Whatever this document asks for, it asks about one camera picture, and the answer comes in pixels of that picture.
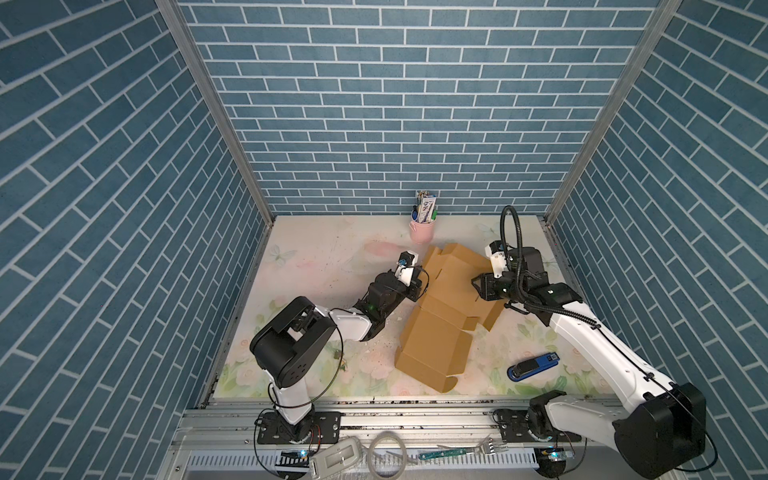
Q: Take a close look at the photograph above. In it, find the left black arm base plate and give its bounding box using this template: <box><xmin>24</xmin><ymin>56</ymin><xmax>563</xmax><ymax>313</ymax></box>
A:
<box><xmin>256</xmin><ymin>409</ymin><xmax>342</xmax><ymax>445</ymax></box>

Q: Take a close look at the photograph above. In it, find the coiled grey cable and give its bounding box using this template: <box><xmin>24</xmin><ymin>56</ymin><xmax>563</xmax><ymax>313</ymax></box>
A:
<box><xmin>365</xmin><ymin>430</ymin><xmax>409</xmax><ymax>480</ymax></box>

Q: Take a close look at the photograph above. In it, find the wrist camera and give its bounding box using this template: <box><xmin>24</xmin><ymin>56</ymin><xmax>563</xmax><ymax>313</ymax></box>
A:
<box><xmin>485</xmin><ymin>240</ymin><xmax>509</xmax><ymax>279</ymax></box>
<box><xmin>394</xmin><ymin>251</ymin><xmax>419</xmax><ymax>287</ymax></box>

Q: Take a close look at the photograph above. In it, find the floral table mat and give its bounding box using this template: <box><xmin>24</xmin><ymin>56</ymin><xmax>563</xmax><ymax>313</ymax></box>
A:
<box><xmin>213</xmin><ymin>216</ymin><xmax>610</xmax><ymax>401</ymax></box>

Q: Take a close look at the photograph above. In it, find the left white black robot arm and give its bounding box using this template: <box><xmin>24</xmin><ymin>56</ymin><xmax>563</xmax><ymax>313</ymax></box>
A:
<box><xmin>249</xmin><ymin>266</ymin><xmax>430</xmax><ymax>427</ymax></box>

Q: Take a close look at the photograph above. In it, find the green handled tool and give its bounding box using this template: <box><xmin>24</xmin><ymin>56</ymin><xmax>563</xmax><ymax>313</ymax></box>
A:
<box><xmin>417</xmin><ymin>448</ymin><xmax>470</xmax><ymax>461</ymax></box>

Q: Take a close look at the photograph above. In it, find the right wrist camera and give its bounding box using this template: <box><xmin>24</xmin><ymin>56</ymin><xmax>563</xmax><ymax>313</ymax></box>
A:
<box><xmin>485</xmin><ymin>240</ymin><xmax>509</xmax><ymax>279</ymax></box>

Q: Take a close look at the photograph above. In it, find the pink pen holder cup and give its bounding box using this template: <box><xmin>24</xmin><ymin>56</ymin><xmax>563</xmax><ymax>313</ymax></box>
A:
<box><xmin>409</xmin><ymin>220</ymin><xmax>435</xmax><ymax>245</ymax></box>

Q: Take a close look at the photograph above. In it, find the silver fork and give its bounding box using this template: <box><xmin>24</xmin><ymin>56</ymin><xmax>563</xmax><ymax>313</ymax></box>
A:
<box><xmin>438</xmin><ymin>436</ymin><xmax>507</xmax><ymax>455</ymax></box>

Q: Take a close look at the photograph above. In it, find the white plastic device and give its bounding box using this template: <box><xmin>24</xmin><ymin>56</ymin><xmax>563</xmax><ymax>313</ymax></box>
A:
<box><xmin>309</xmin><ymin>437</ymin><xmax>364</xmax><ymax>480</ymax></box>

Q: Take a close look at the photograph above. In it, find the aluminium frame rail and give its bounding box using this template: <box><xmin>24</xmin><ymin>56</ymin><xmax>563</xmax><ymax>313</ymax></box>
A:
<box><xmin>157</xmin><ymin>395</ymin><xmax>685</xmax><ymax>480</ymax></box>

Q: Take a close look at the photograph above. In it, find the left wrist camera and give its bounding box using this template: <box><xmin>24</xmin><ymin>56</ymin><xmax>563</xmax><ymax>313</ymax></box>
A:
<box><xmin>394</xmin><ymin>251</ymin><xmax>419</xmax><ymax>287</ymax></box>

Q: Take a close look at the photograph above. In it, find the blue black stapler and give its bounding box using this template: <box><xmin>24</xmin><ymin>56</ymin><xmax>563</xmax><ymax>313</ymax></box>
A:
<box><xmin>507</xmin><ymin>352</ymin><xmax>560</xmax><ymax>382</ymax></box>

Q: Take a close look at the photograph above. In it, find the brown cardboard paper box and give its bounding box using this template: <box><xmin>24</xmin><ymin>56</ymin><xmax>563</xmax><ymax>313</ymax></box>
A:
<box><xmin>394</xmin><ymin>243</ymin><xmax>504</xmax><ymax>393</ymax></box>

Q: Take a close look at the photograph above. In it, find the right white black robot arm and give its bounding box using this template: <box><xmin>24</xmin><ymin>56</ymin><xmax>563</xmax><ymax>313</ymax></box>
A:
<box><xmin>472</xmin><ymin>205</ymin><xmax>717</xmax><ymax>479</ymax></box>

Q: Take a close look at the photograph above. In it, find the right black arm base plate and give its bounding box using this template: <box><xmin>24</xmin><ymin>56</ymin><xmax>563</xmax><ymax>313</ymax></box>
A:
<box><xmin>491</xmin><ymin>408</ymin><xmax>582</xmax><ymax>445</ymax></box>

